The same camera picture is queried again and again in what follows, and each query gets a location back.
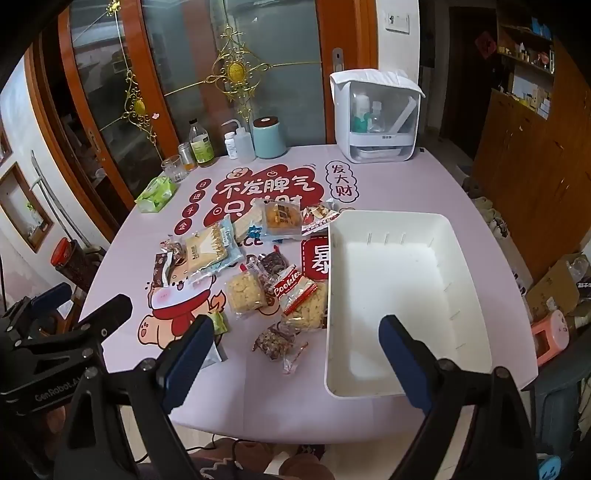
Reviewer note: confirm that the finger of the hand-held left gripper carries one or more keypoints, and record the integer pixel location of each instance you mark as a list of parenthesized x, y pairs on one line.
[(106, 316), (51, 300)]

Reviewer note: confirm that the small glass jar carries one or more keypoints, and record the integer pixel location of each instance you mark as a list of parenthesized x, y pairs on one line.
[(185, 157)]

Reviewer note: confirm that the white pill bottle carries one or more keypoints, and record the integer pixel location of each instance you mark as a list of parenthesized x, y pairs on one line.
[(230, 145)]

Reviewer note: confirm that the white plastic bin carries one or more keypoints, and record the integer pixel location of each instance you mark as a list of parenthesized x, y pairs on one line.
[(392, 277)]

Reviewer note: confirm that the grey shoe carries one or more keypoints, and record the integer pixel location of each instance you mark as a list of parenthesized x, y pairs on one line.
[(485, 204)]

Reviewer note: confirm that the white countertop cabinet appliance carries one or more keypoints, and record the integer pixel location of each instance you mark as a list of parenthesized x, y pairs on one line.
[(369, 83)]

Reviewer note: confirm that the small green candy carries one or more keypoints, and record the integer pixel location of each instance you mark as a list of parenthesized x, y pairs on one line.
[(220, 321)]

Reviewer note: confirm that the red white snack packet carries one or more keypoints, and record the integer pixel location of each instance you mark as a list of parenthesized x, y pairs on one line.
[(318, 217)]

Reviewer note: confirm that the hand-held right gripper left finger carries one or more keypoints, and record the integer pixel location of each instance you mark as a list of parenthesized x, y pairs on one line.
[(184, 364)]

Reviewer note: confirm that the red paper wall decoration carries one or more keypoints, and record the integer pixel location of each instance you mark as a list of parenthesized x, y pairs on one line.
[(485, 44)]

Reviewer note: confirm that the white teal bottle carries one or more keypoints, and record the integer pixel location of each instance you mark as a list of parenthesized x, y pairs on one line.
[(361, 113)]

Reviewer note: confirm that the metal pole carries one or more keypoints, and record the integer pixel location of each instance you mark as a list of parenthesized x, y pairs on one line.
[(53, 198)]

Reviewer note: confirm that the yellow rice cracker packet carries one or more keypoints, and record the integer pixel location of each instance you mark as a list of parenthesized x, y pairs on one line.
[(244, 290)]

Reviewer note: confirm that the red label cookie packet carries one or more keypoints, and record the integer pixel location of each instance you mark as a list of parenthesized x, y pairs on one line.
[(300, 300)]

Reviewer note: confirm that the clear squeeze bottle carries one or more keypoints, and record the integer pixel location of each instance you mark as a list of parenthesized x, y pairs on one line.
[(244, 145)]

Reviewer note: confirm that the wooden wall niche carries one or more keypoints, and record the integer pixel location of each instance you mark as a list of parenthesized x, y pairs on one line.
[(23, 207)]

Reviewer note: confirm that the small clear bottle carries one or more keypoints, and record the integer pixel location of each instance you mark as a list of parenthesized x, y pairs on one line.
[(378, 117)]

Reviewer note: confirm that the wooden cabinet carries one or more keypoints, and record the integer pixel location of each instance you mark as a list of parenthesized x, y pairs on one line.
[(531, 175)]

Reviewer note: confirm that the large bread packet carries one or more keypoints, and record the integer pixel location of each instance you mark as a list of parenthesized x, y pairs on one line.
[(210, 247)]

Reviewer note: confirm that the brown chocolate snack packet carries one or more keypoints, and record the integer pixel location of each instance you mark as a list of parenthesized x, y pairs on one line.
[(164, 267)]

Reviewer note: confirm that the dark grey stool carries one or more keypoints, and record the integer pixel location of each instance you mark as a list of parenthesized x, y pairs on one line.
[(563, 401)]

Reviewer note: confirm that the cardboard box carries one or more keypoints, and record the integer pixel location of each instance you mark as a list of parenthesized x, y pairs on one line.
[(554, 281)]

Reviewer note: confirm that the green tissue pack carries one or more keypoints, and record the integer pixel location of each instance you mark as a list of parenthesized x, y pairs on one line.
[(154, 194)]

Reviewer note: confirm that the wooden framed glass door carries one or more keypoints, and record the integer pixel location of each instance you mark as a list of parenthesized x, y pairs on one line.
[(286, 101), (92, 115)]

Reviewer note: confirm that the pink stool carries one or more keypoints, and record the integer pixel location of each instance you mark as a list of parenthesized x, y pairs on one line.
[(551, 337)]

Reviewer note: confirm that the red lidded jar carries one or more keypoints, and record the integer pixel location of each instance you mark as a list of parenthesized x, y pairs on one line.
[(69, 263)]

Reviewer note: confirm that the light blue canister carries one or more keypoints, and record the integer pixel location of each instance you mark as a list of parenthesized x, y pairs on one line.
[(270, 138)]

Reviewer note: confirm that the white blue snack packet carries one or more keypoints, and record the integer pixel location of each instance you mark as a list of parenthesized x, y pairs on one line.
[(247, 221)]

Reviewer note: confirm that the wooden wall shelf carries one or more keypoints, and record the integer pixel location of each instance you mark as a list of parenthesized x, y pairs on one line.
[(526, 55)]

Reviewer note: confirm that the light shoe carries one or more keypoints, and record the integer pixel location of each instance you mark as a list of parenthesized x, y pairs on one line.
[(496, 226)]

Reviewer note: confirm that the clear brown cake packet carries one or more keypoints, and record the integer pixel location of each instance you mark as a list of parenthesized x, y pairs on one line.
[(279, 217)]

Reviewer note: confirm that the clear glass cup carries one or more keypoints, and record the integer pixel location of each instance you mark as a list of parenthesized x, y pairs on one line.
[(174, 170)]

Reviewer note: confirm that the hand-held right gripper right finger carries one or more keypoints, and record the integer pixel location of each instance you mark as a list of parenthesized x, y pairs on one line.
[(401, 360)]

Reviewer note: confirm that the green label glass bottle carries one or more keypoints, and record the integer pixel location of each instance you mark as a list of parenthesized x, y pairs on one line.
[(202, 147)]

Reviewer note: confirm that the nut bar packet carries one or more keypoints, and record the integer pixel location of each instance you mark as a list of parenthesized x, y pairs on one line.
[(274, 341)]

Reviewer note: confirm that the gold door ornament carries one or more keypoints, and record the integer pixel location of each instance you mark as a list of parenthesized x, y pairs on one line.
[(235, 70), (138, 106)]

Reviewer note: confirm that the dark chocolate cake packet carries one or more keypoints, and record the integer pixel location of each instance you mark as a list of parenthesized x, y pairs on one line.
[(272, 265)]

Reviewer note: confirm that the white wall switch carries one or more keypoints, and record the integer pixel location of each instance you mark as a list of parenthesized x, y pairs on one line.
[(397, 21)]

